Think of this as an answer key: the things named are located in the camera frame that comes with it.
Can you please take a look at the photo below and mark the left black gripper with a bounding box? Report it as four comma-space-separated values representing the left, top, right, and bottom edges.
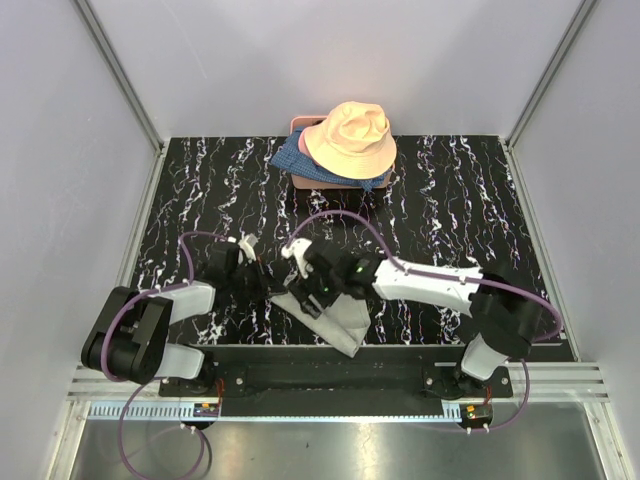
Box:
227, 255, 287, 302

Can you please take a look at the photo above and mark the grey cloth napkin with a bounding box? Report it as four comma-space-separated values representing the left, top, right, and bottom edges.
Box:
271, 293, 371, 358

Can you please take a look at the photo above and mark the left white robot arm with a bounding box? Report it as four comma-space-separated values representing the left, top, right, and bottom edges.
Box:
81, 234, 275, 396

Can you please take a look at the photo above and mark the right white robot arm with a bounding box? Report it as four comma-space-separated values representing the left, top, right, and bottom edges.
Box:
281, 238, 562, 397

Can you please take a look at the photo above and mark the blue patterned cloth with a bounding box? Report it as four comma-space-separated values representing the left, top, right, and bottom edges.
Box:
271, 128, 394, 192

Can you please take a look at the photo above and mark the peach bucket hat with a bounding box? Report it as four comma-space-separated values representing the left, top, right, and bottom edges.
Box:
301, 101, 397, 180

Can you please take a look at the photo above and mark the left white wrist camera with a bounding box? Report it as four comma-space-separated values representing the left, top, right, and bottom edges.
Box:
227, 234, 258, 264

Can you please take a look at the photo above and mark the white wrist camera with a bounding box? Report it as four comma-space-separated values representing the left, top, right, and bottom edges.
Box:
227, 234, 258, 264
281, 238, 313, 279

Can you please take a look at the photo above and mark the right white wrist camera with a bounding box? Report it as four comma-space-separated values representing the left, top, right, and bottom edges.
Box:
281, 238, 313, 279

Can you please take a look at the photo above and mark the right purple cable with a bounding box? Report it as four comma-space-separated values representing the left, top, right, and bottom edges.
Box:
287, 209, 565, 432

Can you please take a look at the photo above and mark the purple cable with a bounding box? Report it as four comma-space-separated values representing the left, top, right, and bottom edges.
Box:
287, 209, 565, 432
99, 231, 241, 476

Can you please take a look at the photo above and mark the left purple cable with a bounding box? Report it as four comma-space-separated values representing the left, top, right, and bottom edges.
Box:
99, 231, 241, 476

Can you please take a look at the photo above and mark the white slotted cable duct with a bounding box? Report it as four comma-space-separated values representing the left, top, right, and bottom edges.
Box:
88, 401, 221, 421

